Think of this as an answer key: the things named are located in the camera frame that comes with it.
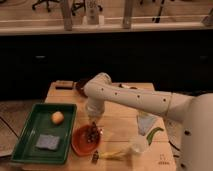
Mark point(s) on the wooden table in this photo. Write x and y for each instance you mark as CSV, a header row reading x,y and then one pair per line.
x,y
119,126

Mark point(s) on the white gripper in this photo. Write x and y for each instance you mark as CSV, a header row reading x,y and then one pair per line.
x,y
94,107

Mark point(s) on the orange round fruit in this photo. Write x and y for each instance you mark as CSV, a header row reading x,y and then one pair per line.
x,y
57,117

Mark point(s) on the green plastic tray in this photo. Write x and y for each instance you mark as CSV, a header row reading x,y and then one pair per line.
x,y
39,122

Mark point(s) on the green chili pepper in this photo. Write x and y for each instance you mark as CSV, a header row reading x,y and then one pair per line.
x,y
152,133

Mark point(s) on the dark brown bowl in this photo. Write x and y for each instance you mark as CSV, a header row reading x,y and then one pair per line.
x,y
80,86

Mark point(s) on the dark rectangular block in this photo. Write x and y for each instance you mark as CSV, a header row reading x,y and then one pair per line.
x,y
66,85

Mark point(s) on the blue sponge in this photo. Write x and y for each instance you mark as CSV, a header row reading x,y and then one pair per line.
x,y
49,142

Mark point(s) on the yellow banana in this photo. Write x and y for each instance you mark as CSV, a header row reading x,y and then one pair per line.
x,y
108,156

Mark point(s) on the black and white utensil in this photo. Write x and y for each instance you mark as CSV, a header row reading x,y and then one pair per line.
x,y
126,86

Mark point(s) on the red bowl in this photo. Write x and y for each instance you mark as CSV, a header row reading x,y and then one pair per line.
x,y
79,142

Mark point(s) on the white cup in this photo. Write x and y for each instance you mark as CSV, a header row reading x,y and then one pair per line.
x,y
138,145

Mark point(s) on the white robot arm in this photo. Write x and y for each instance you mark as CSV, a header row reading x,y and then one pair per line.
x,y
195,113

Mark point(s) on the dark grape bunch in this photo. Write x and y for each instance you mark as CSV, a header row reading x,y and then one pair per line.
x,y
92,133

